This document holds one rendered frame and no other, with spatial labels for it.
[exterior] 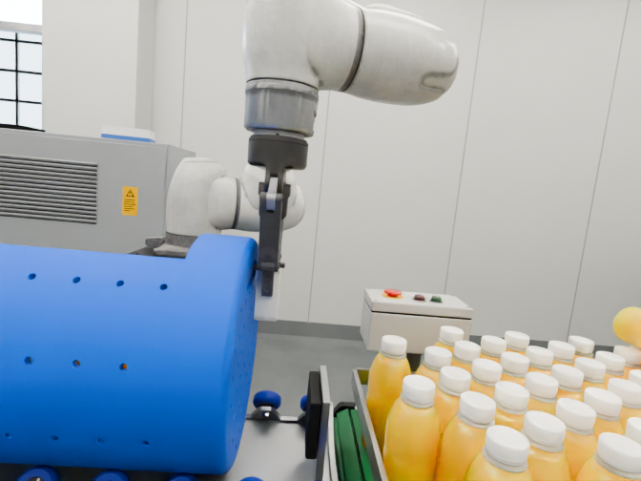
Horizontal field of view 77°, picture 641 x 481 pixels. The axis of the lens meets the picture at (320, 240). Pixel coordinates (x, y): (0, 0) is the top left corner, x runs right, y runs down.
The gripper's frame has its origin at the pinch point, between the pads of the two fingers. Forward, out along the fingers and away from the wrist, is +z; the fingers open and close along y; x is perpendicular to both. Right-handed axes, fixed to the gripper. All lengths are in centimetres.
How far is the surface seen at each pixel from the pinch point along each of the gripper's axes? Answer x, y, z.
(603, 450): -35.5, -16.2, 8.9
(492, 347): -36.5, 9.4, 8.9
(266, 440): -1.2, 3.3, 23.3
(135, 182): 80, 154, -8
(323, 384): -8.3, -2.6, 10.8
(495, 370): -31.8, -1.0, 8.1
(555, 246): -222, 278, 18
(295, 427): -5.4, 7.1, 23.3
